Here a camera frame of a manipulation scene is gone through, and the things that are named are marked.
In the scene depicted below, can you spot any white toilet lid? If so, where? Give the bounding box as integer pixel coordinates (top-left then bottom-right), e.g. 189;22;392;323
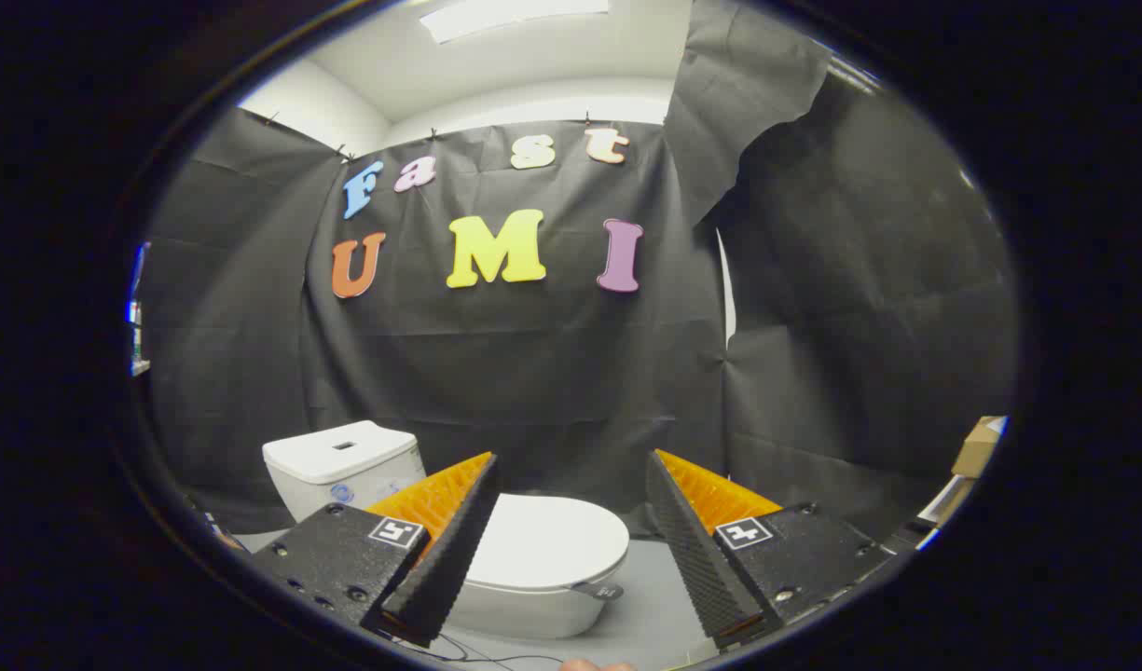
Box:
461;493;632;603

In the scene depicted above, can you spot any black backdrop cloth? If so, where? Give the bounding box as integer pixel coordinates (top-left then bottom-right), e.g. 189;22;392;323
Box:
137;0;1019;541

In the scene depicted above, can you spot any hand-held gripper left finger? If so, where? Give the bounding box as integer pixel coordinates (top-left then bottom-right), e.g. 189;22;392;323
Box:
252;452;502;649

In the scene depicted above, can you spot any cardboard box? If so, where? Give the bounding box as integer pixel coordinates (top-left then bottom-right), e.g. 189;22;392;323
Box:
951;416;1008;480

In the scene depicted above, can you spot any black cable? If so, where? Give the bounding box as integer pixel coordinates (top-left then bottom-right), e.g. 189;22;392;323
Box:
398;632;571;664

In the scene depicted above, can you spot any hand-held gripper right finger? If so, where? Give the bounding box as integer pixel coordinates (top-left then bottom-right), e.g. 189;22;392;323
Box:
645;449;893;650

